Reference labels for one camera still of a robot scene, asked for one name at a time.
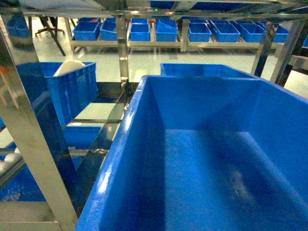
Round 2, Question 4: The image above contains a blue bin lower left shelf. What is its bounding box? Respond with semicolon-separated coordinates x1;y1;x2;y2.
63;126;101;149

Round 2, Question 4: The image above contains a stainless steel shelf frame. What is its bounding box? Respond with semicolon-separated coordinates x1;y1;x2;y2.
0;0;308;231

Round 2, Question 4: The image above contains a blue crate with white plate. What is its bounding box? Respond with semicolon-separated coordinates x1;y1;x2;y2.
40;62;98;126

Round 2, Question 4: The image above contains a far steel shelf rack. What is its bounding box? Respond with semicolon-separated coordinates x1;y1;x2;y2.
64;16;284;53

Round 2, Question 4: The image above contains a blue bin behind foreground bin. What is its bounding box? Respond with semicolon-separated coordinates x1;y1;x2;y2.
160;63;256;78

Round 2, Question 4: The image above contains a white round plate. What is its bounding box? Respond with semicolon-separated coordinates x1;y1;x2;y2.
53;60;86;77

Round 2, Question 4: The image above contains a large blue foreground bin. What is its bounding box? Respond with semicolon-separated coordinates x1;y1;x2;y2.
76;76;308;231

